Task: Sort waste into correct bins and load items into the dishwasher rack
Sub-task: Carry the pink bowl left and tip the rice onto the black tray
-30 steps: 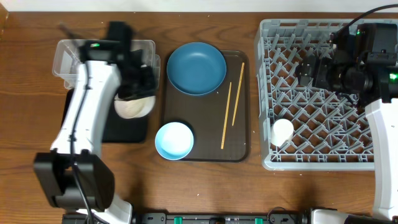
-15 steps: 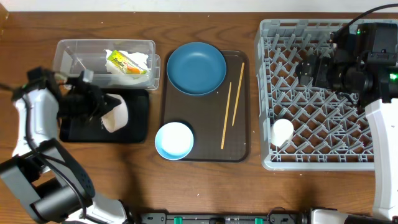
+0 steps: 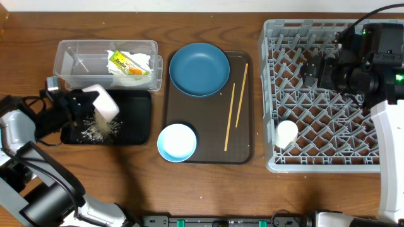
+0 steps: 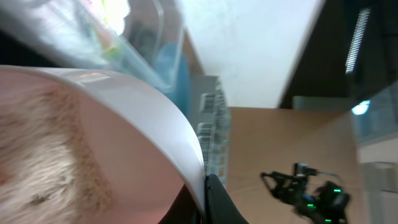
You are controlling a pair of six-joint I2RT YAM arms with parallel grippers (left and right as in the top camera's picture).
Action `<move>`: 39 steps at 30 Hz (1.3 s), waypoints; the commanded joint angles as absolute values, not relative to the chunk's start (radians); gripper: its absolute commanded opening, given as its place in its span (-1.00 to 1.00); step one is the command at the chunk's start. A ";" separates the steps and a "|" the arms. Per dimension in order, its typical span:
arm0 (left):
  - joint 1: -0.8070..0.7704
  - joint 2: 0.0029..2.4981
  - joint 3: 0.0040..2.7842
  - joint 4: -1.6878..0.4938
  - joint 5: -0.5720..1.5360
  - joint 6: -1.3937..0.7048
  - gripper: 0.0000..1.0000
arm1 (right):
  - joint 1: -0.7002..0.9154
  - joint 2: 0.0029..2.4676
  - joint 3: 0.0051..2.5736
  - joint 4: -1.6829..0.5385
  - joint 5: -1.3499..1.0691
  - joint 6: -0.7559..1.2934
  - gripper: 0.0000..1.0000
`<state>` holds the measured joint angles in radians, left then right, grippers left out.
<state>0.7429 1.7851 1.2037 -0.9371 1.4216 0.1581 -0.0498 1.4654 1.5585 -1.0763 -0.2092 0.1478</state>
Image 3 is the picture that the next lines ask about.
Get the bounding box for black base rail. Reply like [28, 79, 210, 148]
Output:
[142, 212, 315, 227]

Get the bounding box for white napkin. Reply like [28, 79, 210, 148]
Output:
[107, 50, 153, 87]

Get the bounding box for yellow green snack wrapper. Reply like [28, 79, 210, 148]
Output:
[109, 50, 150, 76]

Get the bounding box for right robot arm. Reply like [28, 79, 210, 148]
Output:
[300, 23, 403, 226]

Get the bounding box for left wooden chopstick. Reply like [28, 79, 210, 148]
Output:
[223, 83, 235, 152]

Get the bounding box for spilled rice grains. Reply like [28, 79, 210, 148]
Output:
[80, 111, 121, 144]

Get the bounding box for clear plastic waste bin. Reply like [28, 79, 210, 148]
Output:
[53, 40, 163, 91]

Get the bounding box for grey dishwasher rack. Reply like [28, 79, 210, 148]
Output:
[258, 19, 404, 173]

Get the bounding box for brown serving tray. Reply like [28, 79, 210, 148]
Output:
[162, 51, 255, 165]

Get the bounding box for dark blue plate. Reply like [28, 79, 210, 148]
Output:
[169, 43, 230, 97]

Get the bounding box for white cup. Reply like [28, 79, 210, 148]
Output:
[275, 120, 299, 149]

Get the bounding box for black waste tray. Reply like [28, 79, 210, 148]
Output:
[60, 90, 152, 146]

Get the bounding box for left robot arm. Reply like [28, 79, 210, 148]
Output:
[1, 90, 143, 227]

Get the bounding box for light blue bowl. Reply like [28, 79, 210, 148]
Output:
[157, 124, 197, 163]

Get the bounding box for wooden chopstick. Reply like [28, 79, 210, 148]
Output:
[235, 63, 249, 128]
[223, 83, 235, 152]

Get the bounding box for right wooden chopstick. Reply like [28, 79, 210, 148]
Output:
[235, 63, 249, 128]

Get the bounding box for pink bowl with rice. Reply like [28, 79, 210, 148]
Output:
[82, 84, 119, 122]

